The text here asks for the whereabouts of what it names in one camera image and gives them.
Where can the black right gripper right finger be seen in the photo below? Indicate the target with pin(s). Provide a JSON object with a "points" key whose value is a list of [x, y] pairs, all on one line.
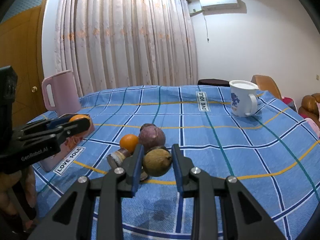
{"points": [[221, 200]]}

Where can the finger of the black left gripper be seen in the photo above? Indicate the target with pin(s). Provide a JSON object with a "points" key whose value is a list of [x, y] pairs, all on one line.
{"points": [[67, 129], [37, 130]]}

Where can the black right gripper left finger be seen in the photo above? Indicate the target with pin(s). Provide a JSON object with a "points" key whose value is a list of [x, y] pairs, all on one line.
{"points": [[72, 216]]}

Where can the medium orange mandarin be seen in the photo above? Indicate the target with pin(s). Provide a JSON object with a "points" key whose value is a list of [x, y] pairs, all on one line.
{"points": [[129, 142]]}

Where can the tan round fruit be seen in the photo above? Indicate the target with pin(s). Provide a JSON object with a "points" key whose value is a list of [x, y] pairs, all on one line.
{"points": [[157, 162]]}

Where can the left human hand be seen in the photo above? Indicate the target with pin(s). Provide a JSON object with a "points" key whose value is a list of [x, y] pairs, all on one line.
{"points": [[18, 199]]}

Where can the pink metal tin box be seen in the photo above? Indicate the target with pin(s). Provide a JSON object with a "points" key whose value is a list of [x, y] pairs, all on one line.
{"points": [[70, 143]]}

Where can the pink plastic pitcher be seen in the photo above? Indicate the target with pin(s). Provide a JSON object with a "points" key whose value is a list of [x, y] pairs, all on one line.
{"points": [[64, 92]]}

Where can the small orange mandarin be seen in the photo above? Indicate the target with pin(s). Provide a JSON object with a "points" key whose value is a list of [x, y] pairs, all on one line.
{"points": [[79, 117]]}

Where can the cut purple sweet potato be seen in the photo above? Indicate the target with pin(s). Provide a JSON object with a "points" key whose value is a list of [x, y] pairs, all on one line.
{"points": [[116, 158]]}

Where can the blue plaid tablecloth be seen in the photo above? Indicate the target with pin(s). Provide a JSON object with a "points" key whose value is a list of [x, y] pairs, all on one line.
{"points": [[274, 153]]}

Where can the dark brown round fruit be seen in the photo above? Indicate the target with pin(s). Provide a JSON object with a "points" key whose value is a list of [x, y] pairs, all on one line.
{"points": [[156, 148]]}

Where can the wooden door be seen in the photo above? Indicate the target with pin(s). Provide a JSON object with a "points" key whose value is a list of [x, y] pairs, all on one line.
{"points": [[21, 40]]}

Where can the purple passion fruit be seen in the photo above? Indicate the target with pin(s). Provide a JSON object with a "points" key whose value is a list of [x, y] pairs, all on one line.
{"points": [[151, 136]]}

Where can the white cartoon mug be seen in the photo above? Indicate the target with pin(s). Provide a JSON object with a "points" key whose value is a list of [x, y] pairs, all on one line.
{"points": [[243, 97]]}

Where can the pink floral curtain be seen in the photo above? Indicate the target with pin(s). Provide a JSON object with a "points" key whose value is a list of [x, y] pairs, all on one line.
{"points": [[122, 43]]}

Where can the dark round stool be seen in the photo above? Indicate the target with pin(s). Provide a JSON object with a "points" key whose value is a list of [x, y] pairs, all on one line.
{"points": [[213, 82]]}

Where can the brown leather sofa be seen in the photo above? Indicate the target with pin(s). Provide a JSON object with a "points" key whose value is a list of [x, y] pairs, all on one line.
{"points": [[310, 107]]}

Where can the brown wooden chair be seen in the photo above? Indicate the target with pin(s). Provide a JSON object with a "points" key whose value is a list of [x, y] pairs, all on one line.
{"points": [[267, 83]]}

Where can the white air conditioner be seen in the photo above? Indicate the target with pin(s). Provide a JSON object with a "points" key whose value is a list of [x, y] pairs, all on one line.
{"points": [[207, 5]]}

